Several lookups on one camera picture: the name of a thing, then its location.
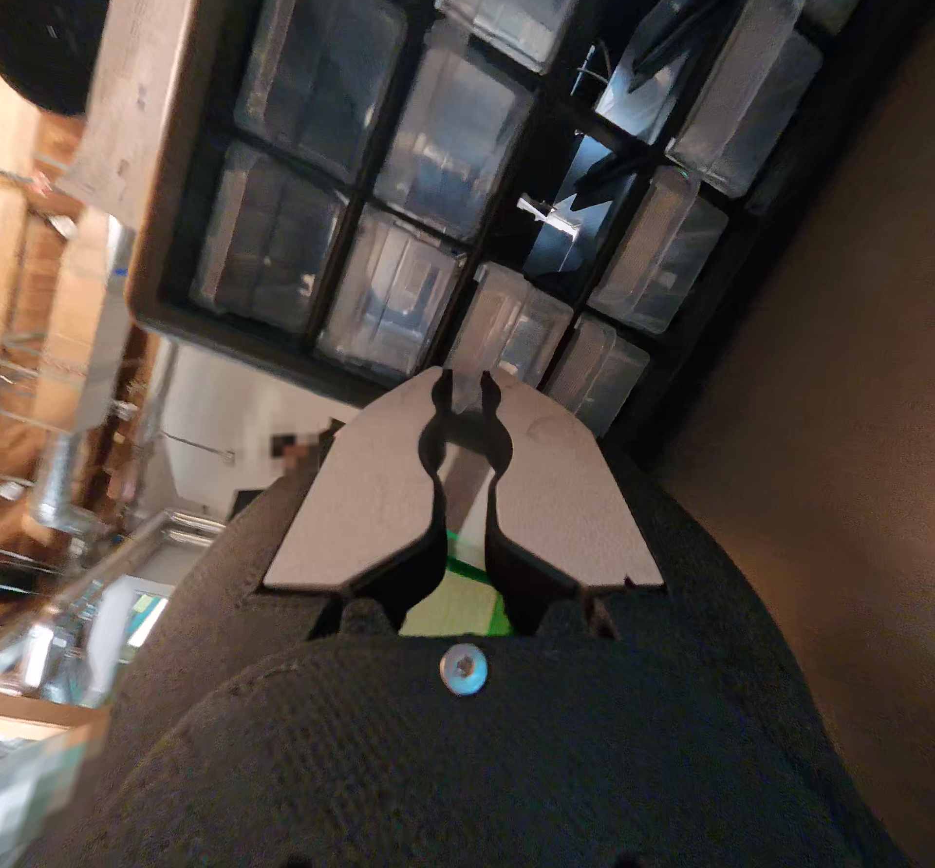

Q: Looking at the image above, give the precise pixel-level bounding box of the silver ceiling air duct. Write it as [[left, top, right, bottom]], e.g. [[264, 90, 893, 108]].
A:
[[33, 342, 180, 529]]

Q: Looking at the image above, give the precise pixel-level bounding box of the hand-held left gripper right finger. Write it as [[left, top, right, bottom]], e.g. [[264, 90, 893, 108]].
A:
[[480, 368, 666, 599]]

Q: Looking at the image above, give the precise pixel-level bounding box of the light grey desk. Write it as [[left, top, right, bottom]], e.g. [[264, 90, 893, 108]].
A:
[[599, 20, 935, 868]]

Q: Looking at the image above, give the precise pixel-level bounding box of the green plastic bin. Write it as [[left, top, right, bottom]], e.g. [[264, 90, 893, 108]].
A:
[[400, 528, 514, 639]]

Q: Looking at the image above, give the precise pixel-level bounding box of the grid of clear drawers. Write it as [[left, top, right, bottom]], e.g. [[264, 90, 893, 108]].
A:
[[188, 0, 903, 438]]

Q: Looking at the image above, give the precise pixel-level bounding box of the black drawer cabinet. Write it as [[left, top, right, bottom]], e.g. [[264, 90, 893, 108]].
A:
[[124, 0, 935, 460]]

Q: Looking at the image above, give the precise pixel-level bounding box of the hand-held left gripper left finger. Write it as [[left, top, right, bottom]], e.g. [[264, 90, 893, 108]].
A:
[[262, 365, 450, 599]]

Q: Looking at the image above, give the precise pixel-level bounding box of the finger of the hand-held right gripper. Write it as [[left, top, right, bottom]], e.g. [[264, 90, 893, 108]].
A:
[[91, 0, 200, 91], [58, 79, 176, 226]]

